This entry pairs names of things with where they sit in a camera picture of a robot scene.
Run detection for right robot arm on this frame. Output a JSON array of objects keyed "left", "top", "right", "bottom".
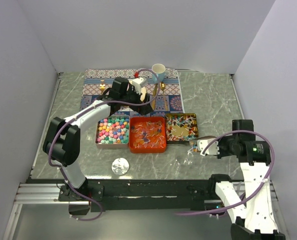
[{"left": 207, "top": 119, "right": 286, "bottom": 240}]

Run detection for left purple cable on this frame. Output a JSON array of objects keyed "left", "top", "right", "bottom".
[{"left": 47, "top": 68, "right": 164, "bottom": 222}]

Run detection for silver tin of star candies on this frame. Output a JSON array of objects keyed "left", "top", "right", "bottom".
[{"left": 95, "top": 115, "right": 130, "bottom": 150}]

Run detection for aluminium rail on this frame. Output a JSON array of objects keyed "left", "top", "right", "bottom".
[{"left": 14, "top": 181, "right": 279, "bottom": 204}]

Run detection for gold tin of lollipops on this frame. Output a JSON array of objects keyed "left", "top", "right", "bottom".
[{"left": 165, "top": 113, "right": 199, "bottom": 145}]

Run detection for patterned blue placemat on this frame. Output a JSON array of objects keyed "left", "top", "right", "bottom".
[{"left": 80, "top": 68, "right": 184, "bottom": 117}]

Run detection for purple cable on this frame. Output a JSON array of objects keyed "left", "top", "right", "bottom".
[
  {"left": 174, "top": 129, "right": 275, "bottom": 217},
  {"left": 47, "top": 68, "right": 164, "bottom": 222}
]

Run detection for cream and orange plate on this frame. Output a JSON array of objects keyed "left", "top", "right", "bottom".
[{"left": 127, "top": 79, "right": 147, "bottom": 104}]

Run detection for blue mug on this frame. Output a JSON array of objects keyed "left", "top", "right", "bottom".
[{"left": 151, "top": 63, "right": 166, "bottom": 83}]

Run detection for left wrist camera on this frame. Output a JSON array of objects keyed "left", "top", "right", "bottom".
[{"left": 129, "top": 77, "right": 148, "bottom": 95}]

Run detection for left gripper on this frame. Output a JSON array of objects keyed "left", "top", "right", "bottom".
[{"left": 120, "top": 85, "right": 153, "bottom": 116}]

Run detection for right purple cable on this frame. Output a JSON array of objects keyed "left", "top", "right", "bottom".
[{"left": 174, "top": 129, "right": 275, "bottom": 217}]

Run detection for gold fork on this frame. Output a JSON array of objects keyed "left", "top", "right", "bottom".
[{"left": 99, "top": 79, "right": 106, "bottom": 95}]

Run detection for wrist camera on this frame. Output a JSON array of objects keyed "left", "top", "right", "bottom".
[
  {"left": 129, "top": 77, "right": 148, "bottom": 95},
  {"left": 197, "top": 141, "right": 220, "bottom": 157}
]

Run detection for orange tin of lollipops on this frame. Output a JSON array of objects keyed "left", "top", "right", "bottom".
[{"left": 128, "top": 116, "right": 167, "bottom": 154}]

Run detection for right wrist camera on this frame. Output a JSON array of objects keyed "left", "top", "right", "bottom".
[{"left": 197, "top": 141, "right": 220, "bottom": 157}]

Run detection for clear jar lid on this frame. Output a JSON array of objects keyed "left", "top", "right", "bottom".
[{"left": 111, "top": 157, "right": 130, "bottom": 175}]

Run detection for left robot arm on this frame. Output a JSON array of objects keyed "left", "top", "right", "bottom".
[{"left": 42, "top": 77, "right": 153, "bottom": 201}]

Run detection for gold spoon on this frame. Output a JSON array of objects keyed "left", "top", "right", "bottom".
[{"left": 160, "top": 82, "right": 168, "bottom": 111}]

